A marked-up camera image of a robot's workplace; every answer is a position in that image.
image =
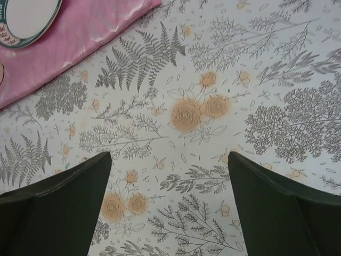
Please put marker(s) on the pink satin placemat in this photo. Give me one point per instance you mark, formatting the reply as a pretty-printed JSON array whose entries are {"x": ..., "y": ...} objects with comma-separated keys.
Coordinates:
[{"x": 81, "y": 27}]

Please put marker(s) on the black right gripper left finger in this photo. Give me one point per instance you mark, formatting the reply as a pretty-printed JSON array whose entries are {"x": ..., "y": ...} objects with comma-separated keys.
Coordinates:
[{"x": 57, "y": 215}]

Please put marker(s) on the white plate green rim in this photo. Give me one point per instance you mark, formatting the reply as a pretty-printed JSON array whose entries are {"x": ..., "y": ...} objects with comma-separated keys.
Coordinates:
[{"x": 24, "y": 21}]

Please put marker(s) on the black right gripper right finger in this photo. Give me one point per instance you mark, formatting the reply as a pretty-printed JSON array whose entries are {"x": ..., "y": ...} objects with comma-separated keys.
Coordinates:
[{"x": 280, "y": 216}]

